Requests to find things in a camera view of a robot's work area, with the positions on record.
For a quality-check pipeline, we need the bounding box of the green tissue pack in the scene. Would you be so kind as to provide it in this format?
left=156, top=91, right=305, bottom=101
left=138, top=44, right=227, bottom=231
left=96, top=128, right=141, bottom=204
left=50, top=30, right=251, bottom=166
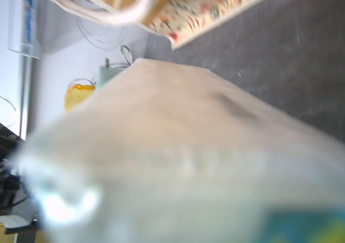
left=13, top=59, right=345, bottom=243

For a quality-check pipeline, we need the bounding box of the floral canvas tote bag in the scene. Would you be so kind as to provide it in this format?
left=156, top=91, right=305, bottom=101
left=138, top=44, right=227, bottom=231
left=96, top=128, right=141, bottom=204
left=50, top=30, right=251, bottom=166
left=55, top=0, right=260, bottom=50

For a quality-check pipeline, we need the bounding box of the green toaster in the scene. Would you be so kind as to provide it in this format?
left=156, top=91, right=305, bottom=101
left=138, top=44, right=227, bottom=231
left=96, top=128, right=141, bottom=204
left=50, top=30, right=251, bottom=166
left=95, top=58, right=129, bottom=90

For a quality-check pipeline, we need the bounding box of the yellow toast slice right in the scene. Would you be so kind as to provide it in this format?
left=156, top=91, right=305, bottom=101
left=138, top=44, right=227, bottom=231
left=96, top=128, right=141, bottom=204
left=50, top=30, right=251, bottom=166
left=64, top=84, right=96, bottom=113

